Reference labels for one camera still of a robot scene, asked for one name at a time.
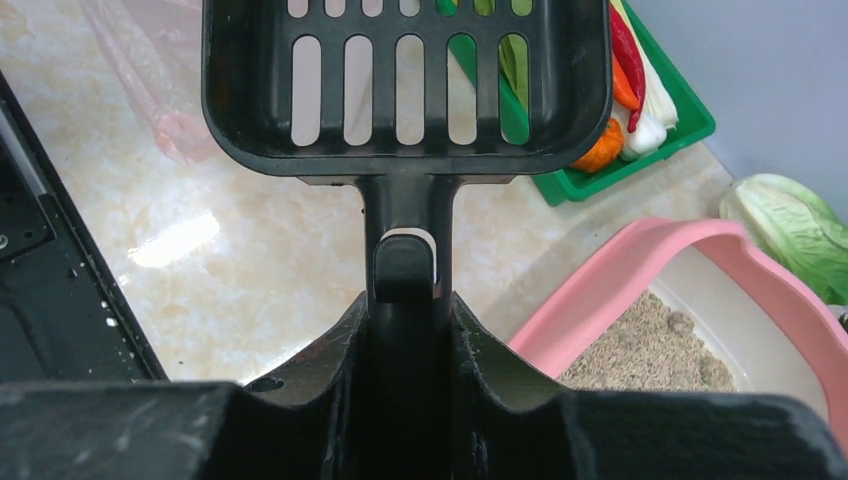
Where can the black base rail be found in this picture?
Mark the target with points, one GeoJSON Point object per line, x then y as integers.
{"type": "Point", "coordinates": [63, 316]}

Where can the pink plastic trash bag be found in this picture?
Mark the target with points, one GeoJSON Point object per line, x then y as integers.
{"type": "Point", "coordinates": [154, 48]}

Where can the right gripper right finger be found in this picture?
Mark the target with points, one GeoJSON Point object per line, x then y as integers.
{"type": "Point", "coordinates": [510, 421]}

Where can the green toy leaf vegetable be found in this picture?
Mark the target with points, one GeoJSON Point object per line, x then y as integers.
{"type": "Point", "coordinates": [513, 81]}

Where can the white toy radish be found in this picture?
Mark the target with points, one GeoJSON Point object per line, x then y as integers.
{"type": "Point", "coordinates": [648, 137]}

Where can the black slotted litter scoop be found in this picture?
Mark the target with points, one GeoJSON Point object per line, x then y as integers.
{"type": "Point", "coordinates": [342, 93]}

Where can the toy cabbage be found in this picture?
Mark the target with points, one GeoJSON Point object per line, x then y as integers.
{"type": "Point", "coordinates": [796, 228]}

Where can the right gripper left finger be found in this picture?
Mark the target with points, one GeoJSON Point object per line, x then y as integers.
{"type": "Point", "coordinates": [292, 423]}

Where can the red toy chili pepper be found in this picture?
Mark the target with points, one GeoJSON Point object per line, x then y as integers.
{"type": "Point", "coordinates": [626, 51]}

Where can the toy orange tangerine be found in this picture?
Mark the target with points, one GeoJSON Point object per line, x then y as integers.
{"type": "Point", "coordinates": [605, 150]}

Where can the orange toy carrot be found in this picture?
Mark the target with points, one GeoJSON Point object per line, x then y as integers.
{"type": "Point", "coordinates": [622, 90]}

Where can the cat litter sand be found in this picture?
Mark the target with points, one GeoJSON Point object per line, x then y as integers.
{"type": "Point", "coordinates": [650, 347]}

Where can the pink litter box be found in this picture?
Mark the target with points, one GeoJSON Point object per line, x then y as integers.
{"type": "Point", "coordinates": [774, 334]}

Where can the white toy leek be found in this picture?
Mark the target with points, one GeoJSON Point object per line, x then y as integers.
{"type": "Point", "coordinates": [658, 101]}

